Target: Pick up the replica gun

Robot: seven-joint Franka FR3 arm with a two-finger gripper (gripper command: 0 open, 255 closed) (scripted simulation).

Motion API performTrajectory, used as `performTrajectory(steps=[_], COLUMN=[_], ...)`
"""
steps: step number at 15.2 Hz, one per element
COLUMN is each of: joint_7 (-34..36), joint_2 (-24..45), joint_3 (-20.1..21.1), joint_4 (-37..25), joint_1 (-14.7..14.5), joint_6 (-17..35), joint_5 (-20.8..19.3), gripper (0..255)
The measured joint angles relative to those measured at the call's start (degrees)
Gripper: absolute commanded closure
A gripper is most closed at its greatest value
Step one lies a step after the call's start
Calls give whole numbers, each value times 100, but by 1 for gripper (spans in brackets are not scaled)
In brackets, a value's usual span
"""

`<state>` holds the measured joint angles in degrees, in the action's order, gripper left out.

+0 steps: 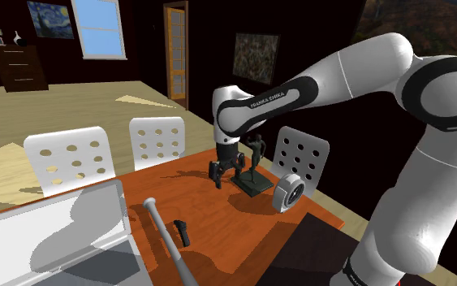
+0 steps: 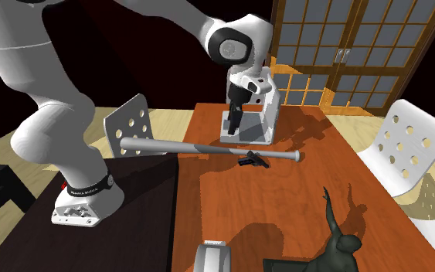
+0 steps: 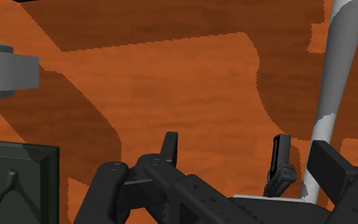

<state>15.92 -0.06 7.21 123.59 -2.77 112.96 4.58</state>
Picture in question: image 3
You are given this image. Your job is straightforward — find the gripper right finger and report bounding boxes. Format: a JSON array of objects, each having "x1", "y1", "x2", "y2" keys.
[{"x1": 263, "y1": 133, "x2": 358, "y2": 224}]

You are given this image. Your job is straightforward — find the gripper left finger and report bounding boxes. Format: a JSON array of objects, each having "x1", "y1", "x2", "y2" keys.
[{"x1": 73, "y1": 131, "x2": 260, "y2": 224}]

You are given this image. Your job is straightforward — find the grey slanted pole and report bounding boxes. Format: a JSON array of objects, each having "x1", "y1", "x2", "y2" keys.
[{"x1": 299, "y1": 0, "x2": 358, "y2": 204}]

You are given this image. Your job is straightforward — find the dark green framed box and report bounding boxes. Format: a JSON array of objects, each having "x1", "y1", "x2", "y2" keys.
[{"x1": 0, "y1": 139, "x2": 60, "y2": 224}]

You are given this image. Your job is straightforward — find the grey rounded block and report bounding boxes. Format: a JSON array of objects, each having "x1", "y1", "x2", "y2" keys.
[{"x1": 0, "y1": 40, "x2": 40, "y2": 101}]

